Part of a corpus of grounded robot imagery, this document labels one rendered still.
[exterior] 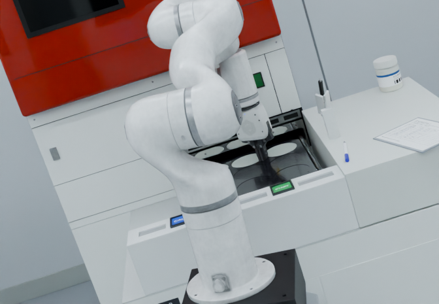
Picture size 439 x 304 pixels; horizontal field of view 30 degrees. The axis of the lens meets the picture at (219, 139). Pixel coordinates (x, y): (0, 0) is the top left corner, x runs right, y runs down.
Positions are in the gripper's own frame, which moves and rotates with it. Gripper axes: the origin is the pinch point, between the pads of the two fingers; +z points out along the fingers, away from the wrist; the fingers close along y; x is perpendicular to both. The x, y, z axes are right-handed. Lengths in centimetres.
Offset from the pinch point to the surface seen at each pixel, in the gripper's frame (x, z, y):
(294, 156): 0.1, 2.1, 10.6
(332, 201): -32.5, 1.0, 37.4
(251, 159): 0.6, 2.0, -4.8
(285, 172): -11.2, 2.1, 13.3
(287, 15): 153, -9, -66
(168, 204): -11.5, 10.0, -31.7
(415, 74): 184, 39, -22
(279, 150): 5.5, 2.0, 2.8
